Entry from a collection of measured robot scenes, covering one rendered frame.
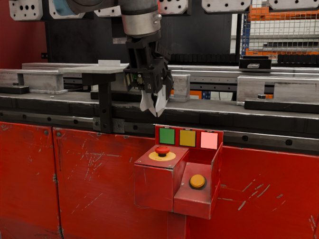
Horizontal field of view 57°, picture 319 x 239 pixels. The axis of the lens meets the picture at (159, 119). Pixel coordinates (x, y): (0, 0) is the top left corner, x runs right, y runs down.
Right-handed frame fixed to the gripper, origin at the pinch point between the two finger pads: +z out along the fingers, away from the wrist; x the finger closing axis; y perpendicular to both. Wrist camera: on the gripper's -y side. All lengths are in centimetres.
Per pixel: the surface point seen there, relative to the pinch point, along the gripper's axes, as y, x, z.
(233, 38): -440, -34, 123
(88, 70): -10.6, -25.1, -5.2
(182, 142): -6.8, 3.2, 14.8
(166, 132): -7.7, -1.6, 12.2
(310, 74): -58, 40, 15
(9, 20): -71, -112, -6
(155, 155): 2.1, -1.6, 13.1
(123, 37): -39.7, -27.1, -5.8
